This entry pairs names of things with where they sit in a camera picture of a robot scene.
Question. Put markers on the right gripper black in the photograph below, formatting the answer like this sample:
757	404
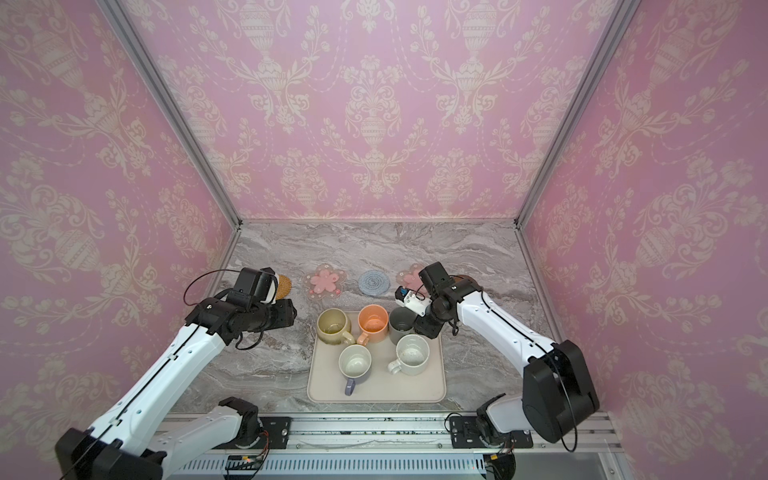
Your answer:
429	327

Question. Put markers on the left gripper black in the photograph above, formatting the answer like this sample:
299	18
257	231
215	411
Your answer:
287	313

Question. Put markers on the dark grey mug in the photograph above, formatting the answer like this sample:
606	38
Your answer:
401	323

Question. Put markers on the woven tan coaster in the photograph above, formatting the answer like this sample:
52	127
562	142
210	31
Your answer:
284	287

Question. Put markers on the pink flower coaster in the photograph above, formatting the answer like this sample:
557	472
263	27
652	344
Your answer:
409	278
325	282

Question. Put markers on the brown wooden coaster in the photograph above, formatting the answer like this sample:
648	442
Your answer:
468	278

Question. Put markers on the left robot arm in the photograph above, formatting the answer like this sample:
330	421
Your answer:
123	443

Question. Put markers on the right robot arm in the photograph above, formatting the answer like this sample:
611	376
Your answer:
558	392

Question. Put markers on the blue grey round coaster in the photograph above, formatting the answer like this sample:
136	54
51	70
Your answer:
374	283

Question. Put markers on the yellow-green mug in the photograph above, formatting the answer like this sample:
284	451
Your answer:
333	327

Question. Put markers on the orange pink mug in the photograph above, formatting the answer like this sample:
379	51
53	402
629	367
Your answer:
373	322

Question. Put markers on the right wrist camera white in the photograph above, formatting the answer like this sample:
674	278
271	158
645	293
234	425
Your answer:
412	300

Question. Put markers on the white mug purple handle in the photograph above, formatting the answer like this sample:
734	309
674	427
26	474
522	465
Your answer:
354	362

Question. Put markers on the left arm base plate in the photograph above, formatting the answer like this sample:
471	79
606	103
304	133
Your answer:
276	432

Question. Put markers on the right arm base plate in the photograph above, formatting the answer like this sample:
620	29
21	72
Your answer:
466	434

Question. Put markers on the aluminium front rail frame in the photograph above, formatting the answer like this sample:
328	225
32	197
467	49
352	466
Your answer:
385	445

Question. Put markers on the left corner aluminium post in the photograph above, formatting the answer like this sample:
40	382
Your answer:
124	30

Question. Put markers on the corner aluminium post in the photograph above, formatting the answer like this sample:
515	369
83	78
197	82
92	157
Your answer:
617	26
124	30

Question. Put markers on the right corner aluminium post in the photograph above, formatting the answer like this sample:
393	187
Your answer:
617	26

